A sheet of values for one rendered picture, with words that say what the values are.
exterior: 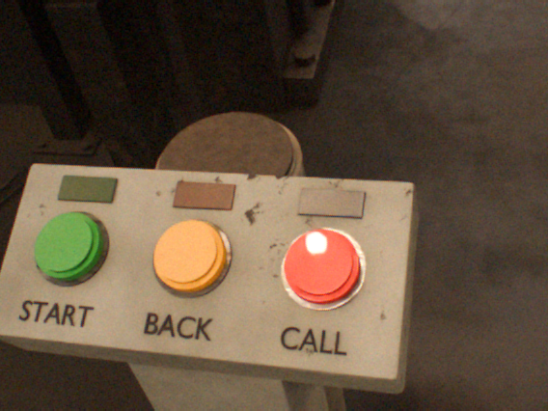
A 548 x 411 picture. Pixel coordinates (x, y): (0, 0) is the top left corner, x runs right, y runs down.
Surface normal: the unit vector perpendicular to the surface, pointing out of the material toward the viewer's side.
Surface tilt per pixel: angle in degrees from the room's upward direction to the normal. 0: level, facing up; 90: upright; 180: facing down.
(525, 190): 0
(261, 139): 0
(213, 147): 0
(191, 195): 20
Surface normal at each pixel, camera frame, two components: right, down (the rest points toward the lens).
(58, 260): -0.20, -0.38
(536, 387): -0.14, -0.67
